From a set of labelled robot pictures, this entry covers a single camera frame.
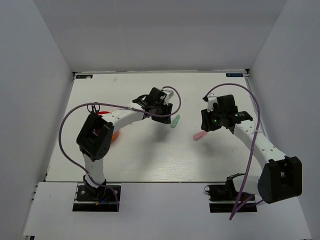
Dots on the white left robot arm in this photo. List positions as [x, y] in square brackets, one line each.
[95, 137]

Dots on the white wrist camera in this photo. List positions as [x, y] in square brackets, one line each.
[167, 94]
[212, 102]

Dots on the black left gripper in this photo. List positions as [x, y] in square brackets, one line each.
[167, 109]

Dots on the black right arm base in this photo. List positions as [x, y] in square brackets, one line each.
[222, 197]

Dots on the black handled scissors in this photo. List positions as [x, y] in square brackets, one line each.
[93, 108]

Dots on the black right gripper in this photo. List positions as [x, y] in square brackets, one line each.
[206, 125]

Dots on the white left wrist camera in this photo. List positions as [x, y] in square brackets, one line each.
[167, 94]

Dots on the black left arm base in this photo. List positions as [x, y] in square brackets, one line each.
[103, 201]

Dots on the blue label sticker right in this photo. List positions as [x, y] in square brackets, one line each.
[234, 75]

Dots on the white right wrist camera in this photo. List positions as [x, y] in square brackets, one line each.
[212, 102]

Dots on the orange round organizer container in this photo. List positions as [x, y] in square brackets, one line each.
[115, 134]

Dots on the green translucent stapler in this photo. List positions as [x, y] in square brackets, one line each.
[175, 121]

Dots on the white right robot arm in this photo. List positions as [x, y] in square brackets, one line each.
[281, 176]

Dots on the blue label sticker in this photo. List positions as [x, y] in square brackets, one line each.
[84, 76]
[234, 75]

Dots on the pink translucent stapler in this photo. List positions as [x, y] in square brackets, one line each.
[199, 135]

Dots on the blue label sticker left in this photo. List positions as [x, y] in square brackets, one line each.
[84, 76]

